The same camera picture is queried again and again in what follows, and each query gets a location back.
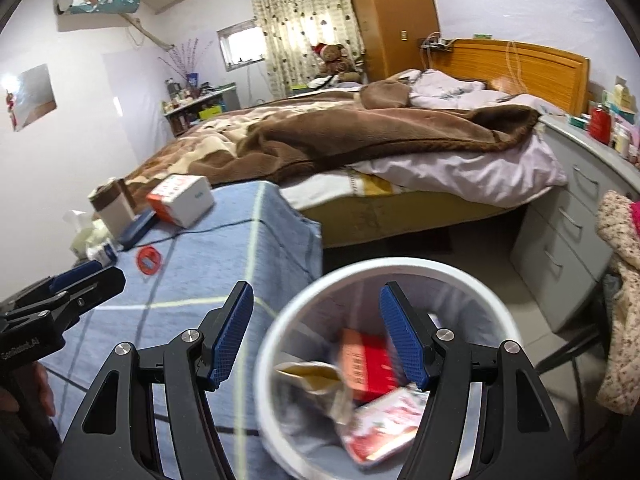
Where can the dried branches in vase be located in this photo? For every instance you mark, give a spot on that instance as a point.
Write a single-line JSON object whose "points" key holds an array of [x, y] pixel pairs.
{"points": [[187, 60]]}

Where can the white and orange box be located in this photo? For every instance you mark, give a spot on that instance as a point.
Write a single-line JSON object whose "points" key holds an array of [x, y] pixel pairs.
{"points": [[192, 202]]}

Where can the blue white small packet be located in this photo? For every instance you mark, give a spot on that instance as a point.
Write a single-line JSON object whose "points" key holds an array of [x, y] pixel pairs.
{"points": [[102, 254]]}

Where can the red white packet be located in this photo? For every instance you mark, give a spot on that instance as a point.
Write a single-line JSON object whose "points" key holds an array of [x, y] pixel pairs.
{"points": [[385, 425]]}

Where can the pale pink duvet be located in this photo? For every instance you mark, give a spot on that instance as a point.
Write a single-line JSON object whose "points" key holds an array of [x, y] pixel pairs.
{"points": [[475, 170]]}

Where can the grey shelf with bottles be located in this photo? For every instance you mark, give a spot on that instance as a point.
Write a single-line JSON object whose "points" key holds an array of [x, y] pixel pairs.
{"points": [[200, 107]]}

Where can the red jar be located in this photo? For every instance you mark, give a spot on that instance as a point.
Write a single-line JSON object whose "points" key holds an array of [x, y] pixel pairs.
{"points": [[600, 122]]}

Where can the wooden bed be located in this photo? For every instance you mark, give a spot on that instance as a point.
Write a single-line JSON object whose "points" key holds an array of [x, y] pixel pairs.
{"points": [[540, 67]]}

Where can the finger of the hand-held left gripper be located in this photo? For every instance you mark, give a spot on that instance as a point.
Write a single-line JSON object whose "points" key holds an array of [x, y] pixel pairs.
{"points": [[90, 292], [75, 275]]}

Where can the grey drawer cabinet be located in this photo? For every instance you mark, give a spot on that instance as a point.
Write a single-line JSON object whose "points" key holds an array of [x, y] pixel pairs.
{"points": [[565, 230]]}

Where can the patterned paper cup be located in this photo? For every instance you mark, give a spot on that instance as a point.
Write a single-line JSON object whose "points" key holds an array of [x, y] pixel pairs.
{"points": [[310, 377]]}

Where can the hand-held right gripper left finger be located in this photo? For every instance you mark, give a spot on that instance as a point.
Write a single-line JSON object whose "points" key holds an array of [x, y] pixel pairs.
{"points": [[230, 335]]}

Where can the heart patterned curtain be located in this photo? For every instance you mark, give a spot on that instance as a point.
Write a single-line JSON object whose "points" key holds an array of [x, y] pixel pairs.
{"points": [[295, 20]]}

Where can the white yellow bed sheet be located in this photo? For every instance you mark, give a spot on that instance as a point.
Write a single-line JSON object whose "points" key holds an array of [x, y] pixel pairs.
{"points": [[330, 185]]}

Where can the beige floral garment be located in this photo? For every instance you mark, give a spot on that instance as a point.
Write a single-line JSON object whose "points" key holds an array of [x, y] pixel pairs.
{"points": [[620, 310]]}

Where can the small white bottle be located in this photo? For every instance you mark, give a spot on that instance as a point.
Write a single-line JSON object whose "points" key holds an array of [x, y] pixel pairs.
{"points": [[622, 141]]}

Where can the blue checked tablecloth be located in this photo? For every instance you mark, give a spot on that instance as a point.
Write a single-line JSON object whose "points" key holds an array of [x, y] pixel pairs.
{"points": [[200, 260]]}

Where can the brown cream patterned blanket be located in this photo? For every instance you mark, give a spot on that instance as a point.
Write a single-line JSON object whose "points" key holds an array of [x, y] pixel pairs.
{"points": [[200, 145]]}

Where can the yellow green tissue box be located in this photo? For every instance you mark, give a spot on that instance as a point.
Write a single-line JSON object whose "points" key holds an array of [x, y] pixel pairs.
{"points": [[622, 95]]}

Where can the air conditioner pipe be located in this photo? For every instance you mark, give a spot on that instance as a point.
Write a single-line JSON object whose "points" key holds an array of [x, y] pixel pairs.
{"points": [[150, 35]]}

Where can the brown teddy bear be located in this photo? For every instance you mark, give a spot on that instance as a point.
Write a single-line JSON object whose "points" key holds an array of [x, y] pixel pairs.
{"points": [[336, 60]]}

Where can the wooden wardrobe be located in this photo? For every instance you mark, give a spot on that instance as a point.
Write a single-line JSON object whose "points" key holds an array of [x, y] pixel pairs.
{"points": [[390, 15]]}

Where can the white and brown box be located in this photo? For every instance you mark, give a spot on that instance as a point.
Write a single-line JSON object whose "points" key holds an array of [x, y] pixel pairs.
{"points": [[112, 207]]}

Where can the shiny wall picture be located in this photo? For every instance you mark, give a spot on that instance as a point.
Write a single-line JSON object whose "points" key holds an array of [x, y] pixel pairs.
{"points": [[32, 95]]}

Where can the small window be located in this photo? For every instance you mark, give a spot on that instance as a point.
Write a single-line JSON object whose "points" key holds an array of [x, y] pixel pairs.
{"points": [[240, 45]]}

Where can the person's left hand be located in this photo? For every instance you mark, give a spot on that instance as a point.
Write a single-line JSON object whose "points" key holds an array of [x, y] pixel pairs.
{"points": [[41, 390]]}

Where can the dark blue flat case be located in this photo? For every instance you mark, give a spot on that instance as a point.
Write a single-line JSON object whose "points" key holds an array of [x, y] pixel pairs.
{"points": [[137, 227]]}

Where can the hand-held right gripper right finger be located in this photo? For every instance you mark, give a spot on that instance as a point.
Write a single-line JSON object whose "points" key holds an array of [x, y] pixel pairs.
{"points": [[402, 335]]}

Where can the white round waste bin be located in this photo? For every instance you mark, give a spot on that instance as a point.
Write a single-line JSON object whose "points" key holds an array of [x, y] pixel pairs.
{"points": [[345, 305]]}

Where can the brown fleece blanket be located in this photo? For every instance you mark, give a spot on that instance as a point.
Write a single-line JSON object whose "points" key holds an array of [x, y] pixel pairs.
{"points": [[375, 135]]}

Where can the white tissue pack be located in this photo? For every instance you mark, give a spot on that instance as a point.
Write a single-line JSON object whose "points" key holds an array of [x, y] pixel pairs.
{"points": [[82, 232]]}

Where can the pink striped cloth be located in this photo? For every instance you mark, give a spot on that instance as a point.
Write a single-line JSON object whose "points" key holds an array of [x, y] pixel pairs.
{"points": [[636, 220]]}

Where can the clear plastic bottle red label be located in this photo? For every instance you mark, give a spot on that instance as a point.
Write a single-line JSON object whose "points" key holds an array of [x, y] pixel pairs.
{"points": [[367, 365]]}

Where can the flat green white box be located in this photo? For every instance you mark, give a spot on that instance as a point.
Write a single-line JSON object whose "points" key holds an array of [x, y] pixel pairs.
{"points": [[580, 121]]}

